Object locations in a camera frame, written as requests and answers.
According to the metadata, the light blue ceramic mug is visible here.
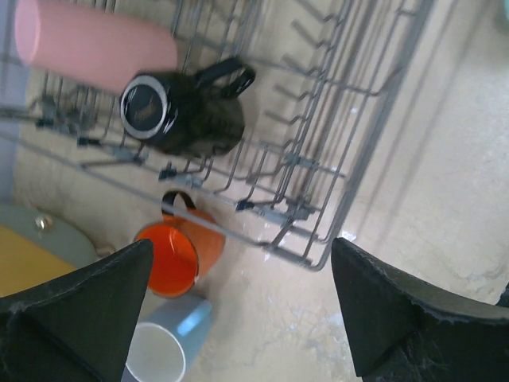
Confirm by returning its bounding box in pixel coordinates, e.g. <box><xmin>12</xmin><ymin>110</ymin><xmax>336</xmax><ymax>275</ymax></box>
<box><xmin>126</xmin><ymin>294</ymin><xmax>212</xmax><ymax>381</ymax></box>

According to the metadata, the grey wire dish rack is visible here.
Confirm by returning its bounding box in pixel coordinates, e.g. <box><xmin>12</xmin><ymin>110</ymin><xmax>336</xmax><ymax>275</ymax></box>
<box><xmin>1</xmin><ymin>1</ymin><xmax>434</xmax><ymax>271</ymax></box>

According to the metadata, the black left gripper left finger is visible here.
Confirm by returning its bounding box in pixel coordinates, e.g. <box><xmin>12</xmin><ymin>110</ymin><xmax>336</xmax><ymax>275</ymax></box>
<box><xmin>1</xmin><ymin>240</ymin><xmax>153</xmax><ymax>381</ymax></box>

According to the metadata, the black ceramic mug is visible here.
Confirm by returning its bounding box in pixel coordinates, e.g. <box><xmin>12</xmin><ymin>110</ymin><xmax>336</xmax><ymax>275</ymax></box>
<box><xmin>119</xmin><ymin>57</ymin><xmax>256</xmax><ymax>158</ymax></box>

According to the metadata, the pink plastic tumbler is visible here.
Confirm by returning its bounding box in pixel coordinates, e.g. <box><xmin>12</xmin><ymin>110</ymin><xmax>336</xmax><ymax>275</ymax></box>
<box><xmin>14</xmin><ymin>1</ymin><xmax>177</xmax><ymax>94</ymax></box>

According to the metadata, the white round drawer cabinet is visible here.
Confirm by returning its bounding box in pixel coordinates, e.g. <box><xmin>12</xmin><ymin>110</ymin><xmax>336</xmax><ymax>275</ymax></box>
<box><xmin>1</xmin><ymin>203</ymin><xmax>97</xmax><ymax>297</ymax></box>

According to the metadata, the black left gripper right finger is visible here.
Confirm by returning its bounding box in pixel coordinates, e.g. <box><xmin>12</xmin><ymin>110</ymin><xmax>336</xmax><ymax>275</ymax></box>
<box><xmin>331</xmin><ymin>238</ymin><xmax>508</xmax><ymax>381</ymax></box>

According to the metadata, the orange ceramic mug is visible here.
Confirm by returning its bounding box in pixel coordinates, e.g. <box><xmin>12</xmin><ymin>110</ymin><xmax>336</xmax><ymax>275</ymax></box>
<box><xmin>134</xmin><ymin>208</ymin><xmax>226</xmax><ymax>298</ymax></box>

